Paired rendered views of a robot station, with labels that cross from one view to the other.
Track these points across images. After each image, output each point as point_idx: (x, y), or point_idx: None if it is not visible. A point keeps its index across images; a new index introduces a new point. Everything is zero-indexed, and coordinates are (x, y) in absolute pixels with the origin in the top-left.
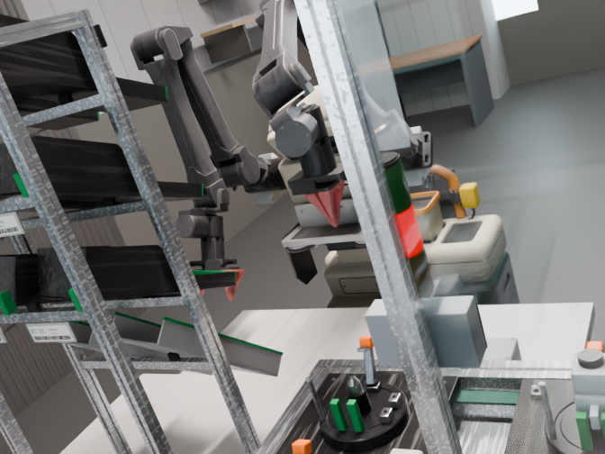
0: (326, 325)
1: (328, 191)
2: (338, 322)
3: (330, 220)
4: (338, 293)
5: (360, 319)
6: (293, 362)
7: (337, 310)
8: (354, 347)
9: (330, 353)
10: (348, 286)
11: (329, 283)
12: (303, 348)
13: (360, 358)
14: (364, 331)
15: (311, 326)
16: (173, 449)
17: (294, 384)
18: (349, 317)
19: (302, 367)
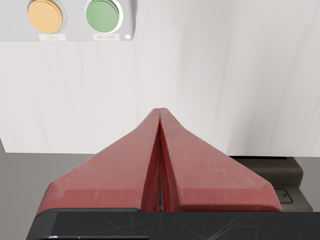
0: (289, 125)
1: (42, 209)
2: (274, 130)
3: (160, 116)
4: (291, 189)
5: (246, 135)
6: (319, 54)
7: (281, 152)
8: (240, 85)
9: (269, 73)
10: (279, 195)
11: (303, 199)
12: (310, 84)
13: (225, 65)
14: (235, 113)
15: (310, 125)
16: None
17: (307, 7)
18: (261, 139)
19: (303, 43)
